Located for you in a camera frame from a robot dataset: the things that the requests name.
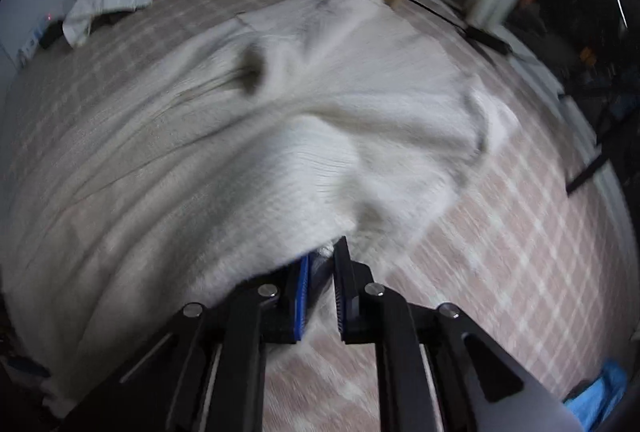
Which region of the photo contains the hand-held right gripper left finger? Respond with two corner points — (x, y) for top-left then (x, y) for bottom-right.
(60, 257), (312, 432)

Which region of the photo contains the plaid bed sheet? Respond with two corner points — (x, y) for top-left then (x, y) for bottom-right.
(0, 0), (631, 432)

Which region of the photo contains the black power adapter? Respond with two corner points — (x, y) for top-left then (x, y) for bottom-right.
(39, 19), (66, 50)

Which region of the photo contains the cream knit sweater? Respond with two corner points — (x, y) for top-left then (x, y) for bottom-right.
(0, 0), (521, 418)

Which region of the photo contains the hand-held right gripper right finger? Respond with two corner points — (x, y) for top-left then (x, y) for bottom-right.
(334, 237), (583, 432)

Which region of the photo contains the white power strip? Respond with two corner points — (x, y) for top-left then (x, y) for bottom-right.
(15, 24), (46, 62)

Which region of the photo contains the black bar object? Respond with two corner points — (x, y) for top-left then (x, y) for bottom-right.
(462, 24), (512, 55)

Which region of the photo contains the blue cloth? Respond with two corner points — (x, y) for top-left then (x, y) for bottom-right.
(565, 359), (628, 432)

